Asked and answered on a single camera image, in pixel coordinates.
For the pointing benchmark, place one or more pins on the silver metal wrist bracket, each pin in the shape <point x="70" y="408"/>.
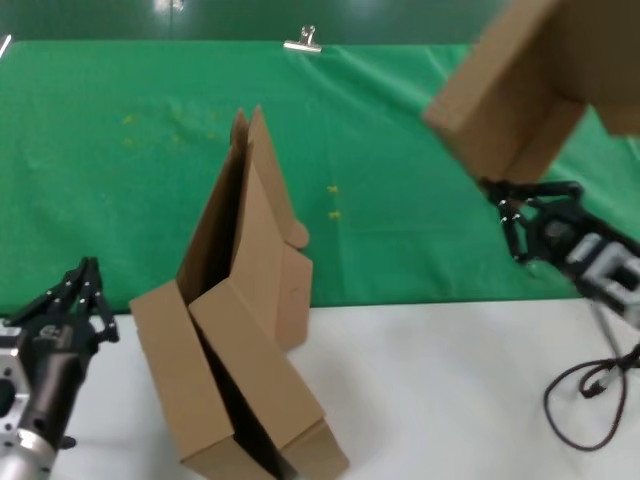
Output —
<point x="10" y="370"/>

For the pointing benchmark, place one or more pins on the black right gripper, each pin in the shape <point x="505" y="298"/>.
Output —
<point x="557" y="230"/>

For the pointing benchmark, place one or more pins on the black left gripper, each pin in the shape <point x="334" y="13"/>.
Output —
<point x="55" y="365"/>

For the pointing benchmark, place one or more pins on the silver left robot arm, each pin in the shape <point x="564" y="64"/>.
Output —
<point x="22" y="457"/>

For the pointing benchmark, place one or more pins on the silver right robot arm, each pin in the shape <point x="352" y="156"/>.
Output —
<point x="600" y="260"/>

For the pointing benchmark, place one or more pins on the green table cloth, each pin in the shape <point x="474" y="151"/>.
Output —
<point x="125" y="210"/>

